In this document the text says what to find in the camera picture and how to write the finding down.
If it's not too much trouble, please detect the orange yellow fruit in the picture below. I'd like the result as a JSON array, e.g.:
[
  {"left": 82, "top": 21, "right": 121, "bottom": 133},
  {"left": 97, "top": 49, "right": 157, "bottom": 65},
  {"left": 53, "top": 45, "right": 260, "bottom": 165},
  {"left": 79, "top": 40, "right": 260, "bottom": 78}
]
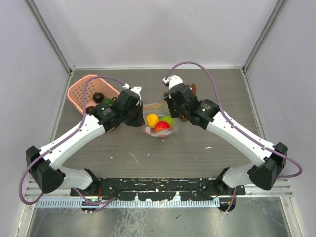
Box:
[{"left": 146, "top": 113, "right": 159, "bottom": 128}]

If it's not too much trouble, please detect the light green apple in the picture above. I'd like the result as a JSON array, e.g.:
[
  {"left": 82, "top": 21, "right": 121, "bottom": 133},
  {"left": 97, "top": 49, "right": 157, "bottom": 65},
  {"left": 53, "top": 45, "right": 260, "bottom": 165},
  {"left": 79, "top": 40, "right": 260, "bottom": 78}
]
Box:
[{"left": 160, "top": 115, "right": 173, "bottom": 127}]

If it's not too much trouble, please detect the clear zip top bag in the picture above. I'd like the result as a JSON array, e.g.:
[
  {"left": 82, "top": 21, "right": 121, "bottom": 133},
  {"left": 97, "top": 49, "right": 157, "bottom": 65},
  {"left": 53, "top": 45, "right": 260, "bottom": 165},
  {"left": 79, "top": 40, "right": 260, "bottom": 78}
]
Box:
[{"left": 141, "top": 102, "right": 180, "bottom": 138}]

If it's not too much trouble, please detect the red tomato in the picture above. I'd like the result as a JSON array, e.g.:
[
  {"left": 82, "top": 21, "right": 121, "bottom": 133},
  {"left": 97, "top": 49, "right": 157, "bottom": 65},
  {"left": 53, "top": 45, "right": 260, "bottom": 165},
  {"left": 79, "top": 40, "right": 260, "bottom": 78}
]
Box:
[{"left": 154, "top": 121, "right": 170, "bottom": 132}]

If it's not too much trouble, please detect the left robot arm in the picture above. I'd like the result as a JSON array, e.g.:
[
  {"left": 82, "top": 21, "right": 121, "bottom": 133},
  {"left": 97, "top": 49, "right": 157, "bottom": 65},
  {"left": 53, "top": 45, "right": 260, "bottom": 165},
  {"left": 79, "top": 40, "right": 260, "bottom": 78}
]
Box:
[{"left": 26, "top": 86, "right": 145, "bottom": 196}]

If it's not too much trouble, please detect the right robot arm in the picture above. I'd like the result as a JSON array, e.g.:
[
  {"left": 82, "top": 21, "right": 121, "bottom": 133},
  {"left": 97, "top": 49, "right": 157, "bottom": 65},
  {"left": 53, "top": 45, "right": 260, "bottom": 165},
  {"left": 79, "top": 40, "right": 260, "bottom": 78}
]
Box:
[{"left": 164, "top": 82, "right": 288, "bottom": 195}]

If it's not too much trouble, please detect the brown cloth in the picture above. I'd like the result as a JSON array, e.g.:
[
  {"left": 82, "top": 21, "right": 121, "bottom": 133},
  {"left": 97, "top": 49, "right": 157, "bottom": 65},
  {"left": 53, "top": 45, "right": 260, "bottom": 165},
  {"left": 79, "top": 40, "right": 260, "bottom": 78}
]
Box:
[{"left": 188, "top": 83, "right": 196, "bottom": 95}]

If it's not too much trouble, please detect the dark green lime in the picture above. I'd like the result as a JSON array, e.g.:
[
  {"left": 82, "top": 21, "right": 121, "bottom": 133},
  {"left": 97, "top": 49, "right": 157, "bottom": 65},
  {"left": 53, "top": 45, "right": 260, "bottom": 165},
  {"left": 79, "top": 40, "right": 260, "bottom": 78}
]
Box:
[{"left": 102, "top": 98, "right": 113, "bottom": 105}]

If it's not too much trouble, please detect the dark brown round fruit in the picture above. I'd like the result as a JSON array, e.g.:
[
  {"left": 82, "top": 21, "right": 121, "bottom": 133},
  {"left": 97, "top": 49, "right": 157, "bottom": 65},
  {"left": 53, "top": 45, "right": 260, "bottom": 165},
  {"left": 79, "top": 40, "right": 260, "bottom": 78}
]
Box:
[{"left": 92, "top": 92, "right": 105, "bottom": 104}]

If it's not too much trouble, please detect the pink plastic basket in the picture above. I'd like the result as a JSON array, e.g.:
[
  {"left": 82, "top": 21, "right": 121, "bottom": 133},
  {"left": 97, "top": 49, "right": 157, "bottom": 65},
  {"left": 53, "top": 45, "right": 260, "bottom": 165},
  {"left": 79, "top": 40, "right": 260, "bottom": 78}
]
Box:
[{"left": 66, "top": 74, "right": 121, "bottom": 133}]

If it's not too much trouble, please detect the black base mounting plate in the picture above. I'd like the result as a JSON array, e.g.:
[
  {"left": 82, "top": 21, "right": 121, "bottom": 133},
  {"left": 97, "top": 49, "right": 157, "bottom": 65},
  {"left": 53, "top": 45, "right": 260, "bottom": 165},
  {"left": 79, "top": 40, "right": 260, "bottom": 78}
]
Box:
[{"left": 80, "top": 178, "right": 233, "bottom": 201}]

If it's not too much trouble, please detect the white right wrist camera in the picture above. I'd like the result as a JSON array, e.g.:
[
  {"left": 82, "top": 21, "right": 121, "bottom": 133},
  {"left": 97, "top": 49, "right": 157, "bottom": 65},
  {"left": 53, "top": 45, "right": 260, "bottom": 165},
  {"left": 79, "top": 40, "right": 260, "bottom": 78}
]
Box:
[{"left": 162, "top": 75, "right": 183, "bottom": 89}]

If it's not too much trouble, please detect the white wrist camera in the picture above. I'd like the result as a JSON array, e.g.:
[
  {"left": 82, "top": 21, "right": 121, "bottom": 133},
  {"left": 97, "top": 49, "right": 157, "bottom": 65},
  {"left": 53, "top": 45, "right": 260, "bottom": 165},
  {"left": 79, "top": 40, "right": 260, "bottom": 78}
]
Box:
[
  {"left": 122, "top": 83, "right": 142, "bottom": 103},
  {"left": 162, "top": 75, "right": 183, "bottom": 89}
]

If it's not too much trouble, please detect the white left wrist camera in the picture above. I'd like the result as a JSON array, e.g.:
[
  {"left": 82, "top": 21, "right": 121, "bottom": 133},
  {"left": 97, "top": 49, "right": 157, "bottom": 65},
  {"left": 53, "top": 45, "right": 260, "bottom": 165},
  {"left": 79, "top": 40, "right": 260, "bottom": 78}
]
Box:
[{"left": 122, "top": 83, "right": 142, "bottom": 103}]

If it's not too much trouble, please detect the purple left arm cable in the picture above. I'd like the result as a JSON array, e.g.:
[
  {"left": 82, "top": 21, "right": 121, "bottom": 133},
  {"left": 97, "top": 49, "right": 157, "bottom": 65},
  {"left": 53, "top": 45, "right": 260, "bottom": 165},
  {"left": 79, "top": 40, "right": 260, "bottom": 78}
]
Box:
[{"left": 19, "top": 76, "right": 129, "bottom": 206}]

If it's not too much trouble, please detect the white slotted cable duct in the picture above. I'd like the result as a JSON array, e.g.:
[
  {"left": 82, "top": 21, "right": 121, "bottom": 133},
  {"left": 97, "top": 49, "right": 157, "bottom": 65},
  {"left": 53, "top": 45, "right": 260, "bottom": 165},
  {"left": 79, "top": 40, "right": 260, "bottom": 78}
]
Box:
[{"left": 35, "top": 198, "right": 220, "bottom": 208}]

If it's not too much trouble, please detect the aluminium frame rail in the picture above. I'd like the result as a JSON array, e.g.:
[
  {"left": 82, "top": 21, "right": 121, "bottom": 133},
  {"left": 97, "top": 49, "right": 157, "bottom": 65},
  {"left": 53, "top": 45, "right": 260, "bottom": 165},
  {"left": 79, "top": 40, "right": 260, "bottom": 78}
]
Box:
[{"left": 24, "top": 179, "right": 293, "bottom": 199}]

